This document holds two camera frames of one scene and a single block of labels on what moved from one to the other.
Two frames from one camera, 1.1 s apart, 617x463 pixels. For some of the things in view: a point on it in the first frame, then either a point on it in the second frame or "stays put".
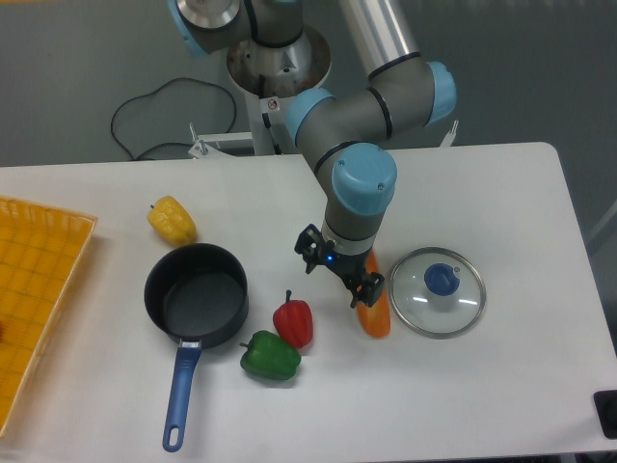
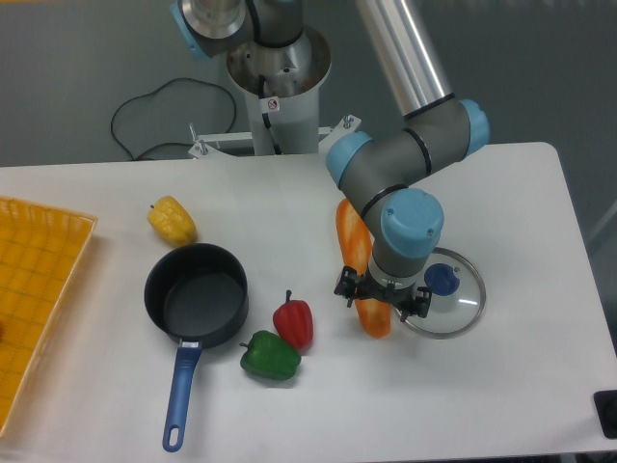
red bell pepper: (294, 320) stays put
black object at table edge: (605, 405) stays put
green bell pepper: (267, 356) stays put
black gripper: (309, 246) → (404, 299)
